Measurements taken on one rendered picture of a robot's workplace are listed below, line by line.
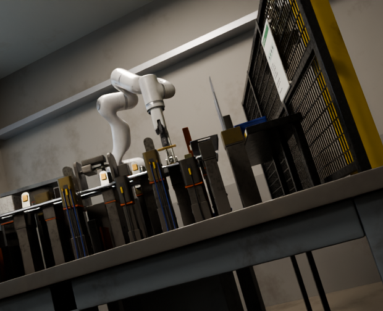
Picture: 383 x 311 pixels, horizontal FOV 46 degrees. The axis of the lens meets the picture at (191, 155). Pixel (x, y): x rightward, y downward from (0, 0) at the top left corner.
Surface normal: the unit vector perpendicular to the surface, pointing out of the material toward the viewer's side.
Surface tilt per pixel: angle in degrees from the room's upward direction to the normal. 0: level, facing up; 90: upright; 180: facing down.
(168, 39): 90
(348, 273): 90
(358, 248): 90
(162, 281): 90
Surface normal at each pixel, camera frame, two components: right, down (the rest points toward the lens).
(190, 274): -0.38, -0.08
